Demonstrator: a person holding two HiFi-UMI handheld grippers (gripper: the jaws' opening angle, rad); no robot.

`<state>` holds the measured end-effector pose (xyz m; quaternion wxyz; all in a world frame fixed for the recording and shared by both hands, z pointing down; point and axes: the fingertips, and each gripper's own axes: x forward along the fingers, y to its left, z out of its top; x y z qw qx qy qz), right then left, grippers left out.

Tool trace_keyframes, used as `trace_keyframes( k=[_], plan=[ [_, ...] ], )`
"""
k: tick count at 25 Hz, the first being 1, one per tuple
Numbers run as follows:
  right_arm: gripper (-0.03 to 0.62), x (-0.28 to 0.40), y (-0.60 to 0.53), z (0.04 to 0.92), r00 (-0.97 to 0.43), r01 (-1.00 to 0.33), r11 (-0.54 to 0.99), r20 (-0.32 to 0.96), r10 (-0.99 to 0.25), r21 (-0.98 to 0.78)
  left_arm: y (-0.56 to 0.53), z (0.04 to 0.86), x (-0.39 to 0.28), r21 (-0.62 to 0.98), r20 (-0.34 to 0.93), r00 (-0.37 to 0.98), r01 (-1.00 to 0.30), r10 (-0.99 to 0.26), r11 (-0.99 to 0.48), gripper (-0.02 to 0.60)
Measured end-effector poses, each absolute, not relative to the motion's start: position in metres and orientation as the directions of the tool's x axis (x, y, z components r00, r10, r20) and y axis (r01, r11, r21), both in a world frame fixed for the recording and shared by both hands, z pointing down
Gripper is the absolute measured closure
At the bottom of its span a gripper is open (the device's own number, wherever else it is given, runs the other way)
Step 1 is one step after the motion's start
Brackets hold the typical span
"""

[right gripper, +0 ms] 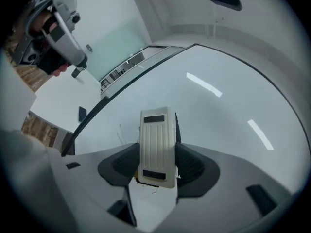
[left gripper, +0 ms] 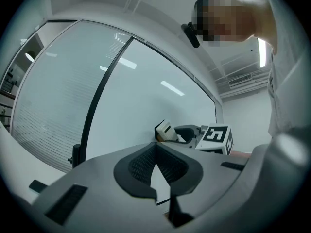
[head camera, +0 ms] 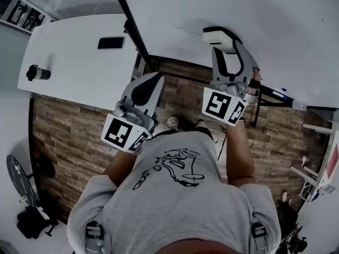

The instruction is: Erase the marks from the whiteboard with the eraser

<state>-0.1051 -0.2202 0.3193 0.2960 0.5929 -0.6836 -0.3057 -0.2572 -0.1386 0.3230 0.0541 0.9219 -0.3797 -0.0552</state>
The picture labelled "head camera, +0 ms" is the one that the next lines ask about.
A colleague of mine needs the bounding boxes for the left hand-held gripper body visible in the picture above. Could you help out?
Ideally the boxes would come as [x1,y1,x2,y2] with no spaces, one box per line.
[101,102,160,153]

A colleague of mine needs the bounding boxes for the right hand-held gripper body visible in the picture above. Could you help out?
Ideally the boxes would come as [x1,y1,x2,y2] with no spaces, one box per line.
[201,80,259,128]

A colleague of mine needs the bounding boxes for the white rectangular plastic block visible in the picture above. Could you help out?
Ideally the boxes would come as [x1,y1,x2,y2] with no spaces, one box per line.
[202,26,240,55]

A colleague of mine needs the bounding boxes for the person's right forearm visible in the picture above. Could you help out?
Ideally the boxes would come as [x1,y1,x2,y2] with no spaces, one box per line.
[225,120,256,188]

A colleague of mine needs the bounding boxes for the person's left forearm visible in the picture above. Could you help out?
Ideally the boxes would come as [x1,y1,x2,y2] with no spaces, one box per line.
[102,148,144,188]

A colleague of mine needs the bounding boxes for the person's right hand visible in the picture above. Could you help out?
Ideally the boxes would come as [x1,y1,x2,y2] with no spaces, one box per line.
[247,67,262,96]

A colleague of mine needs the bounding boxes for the person's left shoe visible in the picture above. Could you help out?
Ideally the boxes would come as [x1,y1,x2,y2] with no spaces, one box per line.
[166,115,180,132]

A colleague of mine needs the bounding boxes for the person's black trousers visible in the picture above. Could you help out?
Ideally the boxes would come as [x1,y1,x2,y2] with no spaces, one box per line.
[151,127,214,140]

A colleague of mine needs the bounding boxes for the black smartphone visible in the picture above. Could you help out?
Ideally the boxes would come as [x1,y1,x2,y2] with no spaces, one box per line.
[97,36,126,50]

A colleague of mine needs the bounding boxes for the white table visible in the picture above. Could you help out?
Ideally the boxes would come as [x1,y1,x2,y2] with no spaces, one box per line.
[17,13,146,112]

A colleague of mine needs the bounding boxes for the black round base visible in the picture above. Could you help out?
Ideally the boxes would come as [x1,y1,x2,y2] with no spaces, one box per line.
[37,155,56,179]

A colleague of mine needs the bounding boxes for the person's grey printed t-shirt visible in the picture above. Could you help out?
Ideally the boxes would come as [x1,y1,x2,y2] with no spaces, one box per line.
[67,131,282,254]

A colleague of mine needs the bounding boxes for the black and white tumbler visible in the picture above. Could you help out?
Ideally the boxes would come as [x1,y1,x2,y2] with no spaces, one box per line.
[25,63,52,82]

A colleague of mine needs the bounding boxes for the round black side table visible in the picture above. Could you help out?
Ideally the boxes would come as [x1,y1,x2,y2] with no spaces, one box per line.
[6,154,38,209]

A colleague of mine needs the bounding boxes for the white metal rack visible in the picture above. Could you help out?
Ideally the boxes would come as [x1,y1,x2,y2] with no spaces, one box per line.
[289,114,339,204]

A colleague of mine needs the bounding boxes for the black bag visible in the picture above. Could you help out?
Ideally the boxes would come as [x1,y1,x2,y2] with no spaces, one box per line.
[16,205,59,239]

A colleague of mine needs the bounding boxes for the red flat panel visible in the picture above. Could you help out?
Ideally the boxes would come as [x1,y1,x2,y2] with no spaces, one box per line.
[325,142,339,181]

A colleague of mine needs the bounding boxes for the dark shelving unit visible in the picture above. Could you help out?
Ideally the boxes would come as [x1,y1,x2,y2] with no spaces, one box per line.
[0,0,46,35]

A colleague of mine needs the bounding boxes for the person's head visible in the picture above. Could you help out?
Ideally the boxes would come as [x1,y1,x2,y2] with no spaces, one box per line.
[161,238,236,254]

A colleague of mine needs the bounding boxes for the black floor cable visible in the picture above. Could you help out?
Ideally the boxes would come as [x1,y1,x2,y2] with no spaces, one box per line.
[217,125,228,161]

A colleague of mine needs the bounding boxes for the grey shoulder strap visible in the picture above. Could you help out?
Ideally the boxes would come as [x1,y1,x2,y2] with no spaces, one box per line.
[85,221,105,254]
[250,222,269,251]

